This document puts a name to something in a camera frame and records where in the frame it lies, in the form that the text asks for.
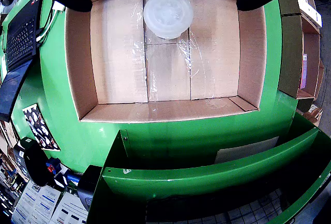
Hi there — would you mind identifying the cardboard box holding white carton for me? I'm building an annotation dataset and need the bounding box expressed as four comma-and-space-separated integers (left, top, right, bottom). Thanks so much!
278, 0, 323, 35

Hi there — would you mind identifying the grey paper sheet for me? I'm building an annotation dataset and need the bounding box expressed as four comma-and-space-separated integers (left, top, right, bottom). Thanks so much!
214, 136, 280, 165

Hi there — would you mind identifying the green metal shelf unit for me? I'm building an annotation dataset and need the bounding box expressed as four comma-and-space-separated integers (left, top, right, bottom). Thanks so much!
87, 112, 331, 224

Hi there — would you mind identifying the blue red small toy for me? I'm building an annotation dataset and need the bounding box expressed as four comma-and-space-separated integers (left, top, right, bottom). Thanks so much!
46, 158, 62, 174

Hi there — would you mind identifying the white adapter with cable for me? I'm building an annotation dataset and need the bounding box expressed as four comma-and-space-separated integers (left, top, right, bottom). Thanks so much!
36, 0, 66, 43

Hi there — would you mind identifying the white printed carton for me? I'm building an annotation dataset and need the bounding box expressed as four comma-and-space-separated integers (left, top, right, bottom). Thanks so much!
296, 0, 323, 28

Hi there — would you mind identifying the black box device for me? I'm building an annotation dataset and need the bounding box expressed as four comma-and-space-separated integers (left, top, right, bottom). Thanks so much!
77, 166, 101, 211

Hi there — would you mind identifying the printed paper sheet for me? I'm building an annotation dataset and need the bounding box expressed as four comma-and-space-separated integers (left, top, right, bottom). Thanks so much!
11, 180, 62, 224
50, 191, 88, 224

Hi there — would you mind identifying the black label printer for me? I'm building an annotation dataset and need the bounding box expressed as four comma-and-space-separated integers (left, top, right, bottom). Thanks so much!
23, 143, 56, 187

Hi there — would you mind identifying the black patterned sticker sheet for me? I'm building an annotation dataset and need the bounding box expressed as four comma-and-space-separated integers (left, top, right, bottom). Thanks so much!
22, 103, 61, 152

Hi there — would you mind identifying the open cardboard box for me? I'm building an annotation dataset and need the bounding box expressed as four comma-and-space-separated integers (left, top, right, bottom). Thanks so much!
278, 14, 325, 100

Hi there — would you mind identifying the white spray bottle teal label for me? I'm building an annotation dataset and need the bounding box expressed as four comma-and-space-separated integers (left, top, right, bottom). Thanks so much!
143, 0, 194, 40

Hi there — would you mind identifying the large shallow cardboard tray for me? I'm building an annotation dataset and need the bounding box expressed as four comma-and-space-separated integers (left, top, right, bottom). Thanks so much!
64, 0, 267, 124

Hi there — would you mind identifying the pink carton with barcode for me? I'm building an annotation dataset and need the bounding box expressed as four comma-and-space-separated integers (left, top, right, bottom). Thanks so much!
299, 53, 308, 89

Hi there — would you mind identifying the black laptop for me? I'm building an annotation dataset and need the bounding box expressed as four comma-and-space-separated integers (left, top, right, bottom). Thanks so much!
0, 0, 43, 123

